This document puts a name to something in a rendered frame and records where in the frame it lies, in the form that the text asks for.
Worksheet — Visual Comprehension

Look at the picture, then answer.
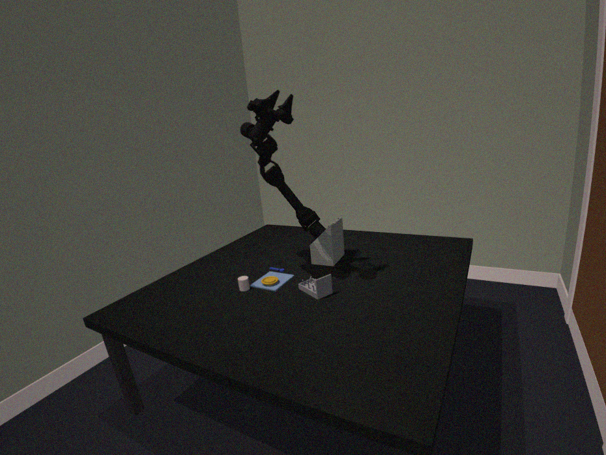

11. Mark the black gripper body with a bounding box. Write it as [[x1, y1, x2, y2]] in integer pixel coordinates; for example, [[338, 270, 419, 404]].
[[256, 104, 293, 132]]

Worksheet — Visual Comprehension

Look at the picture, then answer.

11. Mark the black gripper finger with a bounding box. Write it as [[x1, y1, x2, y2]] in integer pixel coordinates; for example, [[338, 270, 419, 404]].
[[262, 90, 280, 109], [278, 94, 293, 116]]

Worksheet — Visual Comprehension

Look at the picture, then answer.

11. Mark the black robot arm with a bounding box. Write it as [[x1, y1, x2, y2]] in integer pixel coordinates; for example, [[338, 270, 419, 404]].
[[240, 98, 325, 238]]

